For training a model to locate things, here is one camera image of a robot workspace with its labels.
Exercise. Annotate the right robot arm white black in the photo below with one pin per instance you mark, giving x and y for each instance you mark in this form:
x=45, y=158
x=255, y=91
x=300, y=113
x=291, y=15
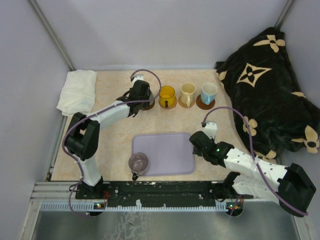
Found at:
x=289, y=186

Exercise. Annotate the yellow mug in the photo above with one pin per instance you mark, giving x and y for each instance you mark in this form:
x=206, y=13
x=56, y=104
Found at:
x=167, y=92

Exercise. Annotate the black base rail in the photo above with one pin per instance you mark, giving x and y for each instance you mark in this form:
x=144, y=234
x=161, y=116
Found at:
x=157, y=194

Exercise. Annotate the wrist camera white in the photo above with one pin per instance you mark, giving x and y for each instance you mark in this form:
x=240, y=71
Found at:
x=137, y=77
x=210, y=129

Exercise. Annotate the lavender plastic tray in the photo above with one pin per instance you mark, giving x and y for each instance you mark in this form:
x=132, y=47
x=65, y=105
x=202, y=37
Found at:
x=169, y=154

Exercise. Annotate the black floral blanket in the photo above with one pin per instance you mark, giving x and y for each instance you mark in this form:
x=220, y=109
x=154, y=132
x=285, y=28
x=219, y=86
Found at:
x=272, y=114

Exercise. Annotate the woven rattan coaster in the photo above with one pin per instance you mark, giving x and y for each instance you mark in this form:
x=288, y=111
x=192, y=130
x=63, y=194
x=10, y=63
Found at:
x=168, y=103
x=185, y=105

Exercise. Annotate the white folded cloth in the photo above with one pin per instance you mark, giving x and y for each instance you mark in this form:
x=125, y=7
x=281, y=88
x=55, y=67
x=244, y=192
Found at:
x=78, y=93

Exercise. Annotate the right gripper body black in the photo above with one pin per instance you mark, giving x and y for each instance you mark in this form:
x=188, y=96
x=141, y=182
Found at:
x=199, y=153

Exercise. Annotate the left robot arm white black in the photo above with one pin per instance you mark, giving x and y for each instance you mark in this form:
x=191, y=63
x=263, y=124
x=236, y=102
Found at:
x=82, y=137

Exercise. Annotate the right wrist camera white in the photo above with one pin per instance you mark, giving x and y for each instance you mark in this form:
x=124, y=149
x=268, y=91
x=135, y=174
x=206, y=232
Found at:
x=210, y=129

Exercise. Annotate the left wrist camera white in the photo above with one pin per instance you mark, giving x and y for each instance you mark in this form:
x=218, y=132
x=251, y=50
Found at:
x=137, y=77

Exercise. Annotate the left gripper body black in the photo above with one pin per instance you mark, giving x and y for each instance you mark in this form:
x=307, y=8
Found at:
x=144, y=104

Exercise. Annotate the cream mug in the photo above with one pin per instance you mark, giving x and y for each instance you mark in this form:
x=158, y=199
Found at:
x=187, y=93

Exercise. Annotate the purple mug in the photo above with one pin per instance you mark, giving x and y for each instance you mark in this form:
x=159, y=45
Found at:
x=138, y=164

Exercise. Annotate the white light-blue mug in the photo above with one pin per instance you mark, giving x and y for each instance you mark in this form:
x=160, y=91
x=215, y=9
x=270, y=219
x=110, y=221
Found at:
x=208, y=93

